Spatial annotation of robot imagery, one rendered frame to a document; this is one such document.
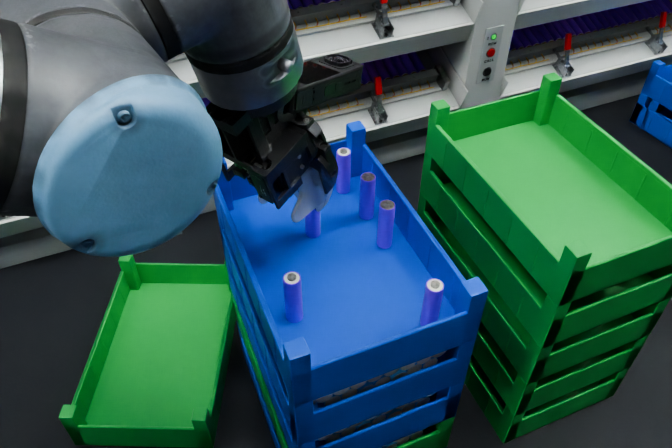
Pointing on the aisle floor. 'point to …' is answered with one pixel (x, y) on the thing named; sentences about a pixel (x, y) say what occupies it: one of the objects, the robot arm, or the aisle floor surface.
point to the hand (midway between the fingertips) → (312, 194)
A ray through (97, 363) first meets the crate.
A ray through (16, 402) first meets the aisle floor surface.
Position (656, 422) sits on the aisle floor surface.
